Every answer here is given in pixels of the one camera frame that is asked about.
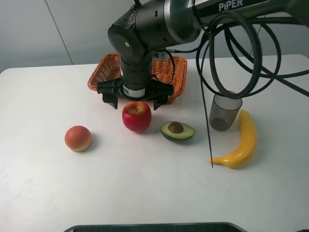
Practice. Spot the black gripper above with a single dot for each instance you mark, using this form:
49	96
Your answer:
116	88

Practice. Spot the red apple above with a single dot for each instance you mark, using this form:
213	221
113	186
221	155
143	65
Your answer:
137	116

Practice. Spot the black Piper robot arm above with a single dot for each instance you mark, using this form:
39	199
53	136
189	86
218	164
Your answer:
159	24

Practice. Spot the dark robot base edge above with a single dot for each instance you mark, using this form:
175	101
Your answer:
191	227

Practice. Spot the orange wicker basket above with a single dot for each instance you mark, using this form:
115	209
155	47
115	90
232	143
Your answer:
109	68

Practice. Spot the halved avocado with pit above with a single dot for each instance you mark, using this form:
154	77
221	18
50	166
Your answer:
176	131

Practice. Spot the round bread bun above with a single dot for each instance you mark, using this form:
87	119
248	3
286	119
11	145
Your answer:
78	138

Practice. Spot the grey translucent plastic cup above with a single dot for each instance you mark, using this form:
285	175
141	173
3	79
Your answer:
223	112

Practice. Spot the yellow banana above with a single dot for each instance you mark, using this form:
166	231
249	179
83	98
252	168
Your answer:
246	148

